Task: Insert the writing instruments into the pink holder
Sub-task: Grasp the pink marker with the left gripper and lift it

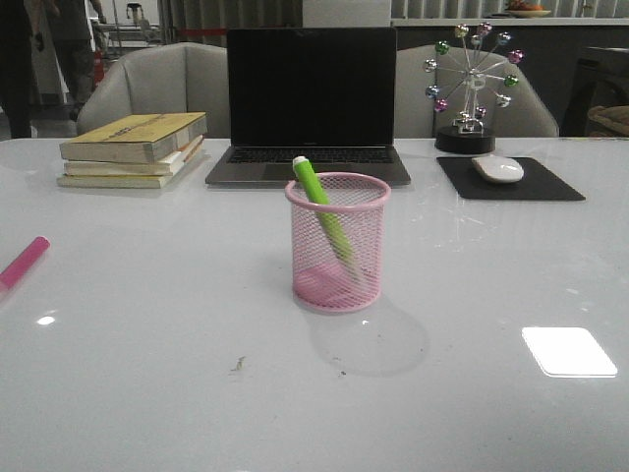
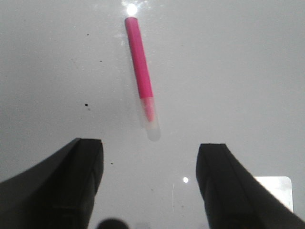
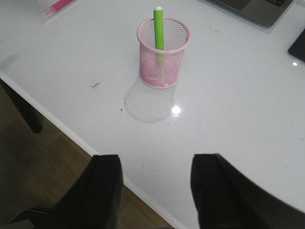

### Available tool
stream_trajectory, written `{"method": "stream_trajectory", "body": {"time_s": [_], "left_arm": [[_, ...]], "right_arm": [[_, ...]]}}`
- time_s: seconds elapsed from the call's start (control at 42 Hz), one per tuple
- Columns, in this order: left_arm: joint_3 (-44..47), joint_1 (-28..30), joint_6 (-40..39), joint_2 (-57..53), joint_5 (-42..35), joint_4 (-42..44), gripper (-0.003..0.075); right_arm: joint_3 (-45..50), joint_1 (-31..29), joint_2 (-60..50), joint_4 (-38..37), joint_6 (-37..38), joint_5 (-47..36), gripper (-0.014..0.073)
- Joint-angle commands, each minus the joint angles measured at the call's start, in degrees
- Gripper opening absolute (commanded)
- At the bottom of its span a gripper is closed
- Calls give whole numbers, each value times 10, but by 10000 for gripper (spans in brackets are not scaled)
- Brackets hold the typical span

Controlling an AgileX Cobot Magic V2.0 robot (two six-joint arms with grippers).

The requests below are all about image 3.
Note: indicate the green highlighter pen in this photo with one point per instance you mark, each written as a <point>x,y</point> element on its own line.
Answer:
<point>159,35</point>

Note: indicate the pink highlighter pen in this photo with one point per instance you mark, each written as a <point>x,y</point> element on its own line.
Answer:
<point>56,10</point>

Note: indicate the dark table leg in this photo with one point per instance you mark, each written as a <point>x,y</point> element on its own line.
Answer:
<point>25,109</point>

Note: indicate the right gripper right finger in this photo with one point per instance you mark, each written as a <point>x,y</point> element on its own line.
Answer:
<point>226,199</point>

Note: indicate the grey laptop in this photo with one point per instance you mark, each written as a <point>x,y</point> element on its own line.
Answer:
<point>263,12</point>

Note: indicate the pink mesh pen holder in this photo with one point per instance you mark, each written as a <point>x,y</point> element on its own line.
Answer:
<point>176,38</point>

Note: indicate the black mouse pad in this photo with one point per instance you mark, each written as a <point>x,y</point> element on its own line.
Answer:
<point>297,49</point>

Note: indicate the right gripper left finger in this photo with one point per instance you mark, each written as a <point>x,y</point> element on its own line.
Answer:
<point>91,203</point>

